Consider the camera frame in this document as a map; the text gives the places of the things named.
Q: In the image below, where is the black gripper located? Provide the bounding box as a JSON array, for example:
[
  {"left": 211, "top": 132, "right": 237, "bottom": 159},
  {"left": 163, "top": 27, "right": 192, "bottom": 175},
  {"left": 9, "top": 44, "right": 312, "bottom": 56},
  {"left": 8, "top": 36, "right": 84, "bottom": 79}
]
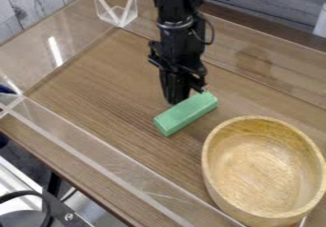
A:
[{"left": 149, "top": 24, "right": 207, "bottom": 104}]

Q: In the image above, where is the green rectangular block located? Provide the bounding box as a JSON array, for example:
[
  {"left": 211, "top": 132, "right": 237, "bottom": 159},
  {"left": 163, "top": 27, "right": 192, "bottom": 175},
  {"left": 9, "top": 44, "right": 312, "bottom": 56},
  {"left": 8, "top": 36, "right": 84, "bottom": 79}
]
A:
[{"left": 152, "top": 91, "right": 217, "bottom": 136}]

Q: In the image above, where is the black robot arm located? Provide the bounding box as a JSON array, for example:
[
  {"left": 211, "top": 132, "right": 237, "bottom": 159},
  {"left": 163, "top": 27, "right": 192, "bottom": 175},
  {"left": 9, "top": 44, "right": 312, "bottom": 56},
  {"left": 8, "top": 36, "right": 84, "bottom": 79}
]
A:
[{"left": 149, "top": 0, "right": 207, "bottom": 104}]

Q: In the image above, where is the brown wooden bowl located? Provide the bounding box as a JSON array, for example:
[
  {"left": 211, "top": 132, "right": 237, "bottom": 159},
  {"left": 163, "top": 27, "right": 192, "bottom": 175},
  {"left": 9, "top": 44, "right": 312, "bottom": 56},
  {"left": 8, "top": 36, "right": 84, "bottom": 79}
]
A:
[{"left": 201, "top": 115, "right": 326, "bottom": 227}]

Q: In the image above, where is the black table leg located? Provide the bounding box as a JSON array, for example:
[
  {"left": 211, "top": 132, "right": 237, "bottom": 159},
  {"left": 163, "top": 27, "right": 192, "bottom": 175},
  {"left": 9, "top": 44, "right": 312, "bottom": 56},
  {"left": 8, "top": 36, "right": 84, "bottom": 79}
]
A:
[{"left": 46, "top": 173, "right": 62, "bottom": 197}]

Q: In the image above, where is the black metal clamp plate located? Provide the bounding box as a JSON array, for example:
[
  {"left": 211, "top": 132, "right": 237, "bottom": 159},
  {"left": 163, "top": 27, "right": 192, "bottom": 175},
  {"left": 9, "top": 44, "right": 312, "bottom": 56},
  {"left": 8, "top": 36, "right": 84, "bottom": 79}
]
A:
[{"left": 42, "top": 193, "right": 94, "bottom": 227}]

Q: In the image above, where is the clear acrylic corner bracket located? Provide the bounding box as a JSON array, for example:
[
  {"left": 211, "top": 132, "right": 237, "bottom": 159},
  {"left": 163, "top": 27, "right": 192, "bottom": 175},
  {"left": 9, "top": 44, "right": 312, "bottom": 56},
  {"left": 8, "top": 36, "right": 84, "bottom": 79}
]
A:
[{"left": 94, "top": 0, "right": 137, "bottom": 28}]

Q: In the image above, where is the clear acrylic front wall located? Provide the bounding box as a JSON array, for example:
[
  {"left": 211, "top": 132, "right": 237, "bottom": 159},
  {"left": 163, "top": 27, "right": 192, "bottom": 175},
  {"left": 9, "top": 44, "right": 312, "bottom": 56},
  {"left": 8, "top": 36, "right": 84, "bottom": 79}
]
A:
[{"left": 0, "top": 78, "right": 244, "bottom": 227}]

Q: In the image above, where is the black cable loop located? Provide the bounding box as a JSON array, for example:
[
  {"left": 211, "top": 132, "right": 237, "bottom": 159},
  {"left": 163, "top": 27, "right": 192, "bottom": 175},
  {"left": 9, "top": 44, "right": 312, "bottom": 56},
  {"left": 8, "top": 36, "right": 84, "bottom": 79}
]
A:
[{"left": 0, "top": 190, "right": 54, "bottom": 227}]

